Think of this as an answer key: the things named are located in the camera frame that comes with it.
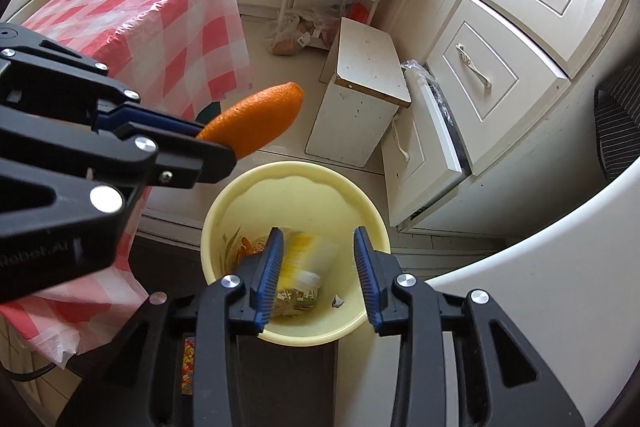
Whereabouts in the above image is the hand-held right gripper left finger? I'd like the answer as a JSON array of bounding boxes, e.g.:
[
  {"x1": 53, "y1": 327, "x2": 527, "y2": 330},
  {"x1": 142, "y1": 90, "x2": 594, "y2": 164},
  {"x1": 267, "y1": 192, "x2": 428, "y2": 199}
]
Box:
[{"x1": 57, "y1": 227, "x2": 286, "y2": 427}]

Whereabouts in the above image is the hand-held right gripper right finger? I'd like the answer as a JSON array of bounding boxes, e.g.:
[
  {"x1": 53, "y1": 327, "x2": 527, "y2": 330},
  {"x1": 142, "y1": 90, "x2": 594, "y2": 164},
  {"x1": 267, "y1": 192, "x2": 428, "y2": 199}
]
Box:
[{"x1": 352, "y1": 226, "x2": 587, "y2": 427}]

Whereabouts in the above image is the yellow plastic bin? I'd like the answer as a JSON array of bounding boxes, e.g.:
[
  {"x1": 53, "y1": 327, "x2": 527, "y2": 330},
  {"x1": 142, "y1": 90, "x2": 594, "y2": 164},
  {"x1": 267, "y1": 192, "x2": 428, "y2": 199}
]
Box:
[{"x1": 200, "y1": 161, "x2": 392, "y2": 347}]

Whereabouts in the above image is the clear plastic wrap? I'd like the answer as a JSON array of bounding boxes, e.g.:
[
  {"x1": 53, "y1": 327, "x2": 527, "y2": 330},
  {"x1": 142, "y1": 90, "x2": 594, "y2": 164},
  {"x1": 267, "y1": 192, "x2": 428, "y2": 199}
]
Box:
[{"x1": 400, "y1": 58, "x2": 452, "y2": 108}]

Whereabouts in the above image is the clear bag of groceries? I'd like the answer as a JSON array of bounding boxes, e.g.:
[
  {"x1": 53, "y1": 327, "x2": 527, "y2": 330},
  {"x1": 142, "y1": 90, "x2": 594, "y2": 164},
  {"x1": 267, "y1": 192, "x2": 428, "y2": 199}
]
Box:
[{"x1": 270, "y1": 4, "x2": 347, "y2": 56}]

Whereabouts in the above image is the white appliance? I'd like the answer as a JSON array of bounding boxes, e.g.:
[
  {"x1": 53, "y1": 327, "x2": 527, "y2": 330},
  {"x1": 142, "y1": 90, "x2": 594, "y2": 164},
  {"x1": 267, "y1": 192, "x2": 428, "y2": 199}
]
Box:
[{"x1": 429, "y1": 147, "x2": 640, "y2": 427}]

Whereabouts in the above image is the yellow snack packet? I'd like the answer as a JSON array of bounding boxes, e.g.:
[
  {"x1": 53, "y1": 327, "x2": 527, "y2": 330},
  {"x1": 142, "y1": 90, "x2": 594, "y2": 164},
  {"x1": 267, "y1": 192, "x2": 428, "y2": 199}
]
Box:
[{"x1": 272, "y1": 229, "x2": 342, "y2": 314}]

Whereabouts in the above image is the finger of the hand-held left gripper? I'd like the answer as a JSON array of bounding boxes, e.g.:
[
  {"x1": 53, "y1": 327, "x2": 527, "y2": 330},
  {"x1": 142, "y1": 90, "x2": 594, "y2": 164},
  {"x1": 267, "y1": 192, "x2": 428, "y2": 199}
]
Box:
[
  {"x1": 0, "y1": 107, "x2": 237, "y2": 212},
  {"x1": 0, "y1": 24, "x2": 201, "y2": 138}
]

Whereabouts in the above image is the pink checkered tablecloth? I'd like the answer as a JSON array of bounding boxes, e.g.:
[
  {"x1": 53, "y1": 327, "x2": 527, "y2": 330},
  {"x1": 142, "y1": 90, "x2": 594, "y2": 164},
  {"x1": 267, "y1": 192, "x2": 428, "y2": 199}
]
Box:
[{"x1": 0, "y1": 0, "x2": 253, "y2": 368}]

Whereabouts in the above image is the white wooden stool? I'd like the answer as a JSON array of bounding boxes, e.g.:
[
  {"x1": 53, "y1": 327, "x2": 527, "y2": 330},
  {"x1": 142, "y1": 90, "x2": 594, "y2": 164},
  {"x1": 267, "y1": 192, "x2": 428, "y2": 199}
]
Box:
[{"x1": 305, "y1": 17, "x2": 412, "y2": 168}]

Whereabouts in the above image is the black cable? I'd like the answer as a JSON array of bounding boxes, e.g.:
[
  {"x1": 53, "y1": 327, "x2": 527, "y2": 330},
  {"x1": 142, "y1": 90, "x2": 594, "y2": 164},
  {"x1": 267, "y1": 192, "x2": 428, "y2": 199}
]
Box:
[{"x1": 0, "y1": 358, "x2": 57, "y2": 382}]

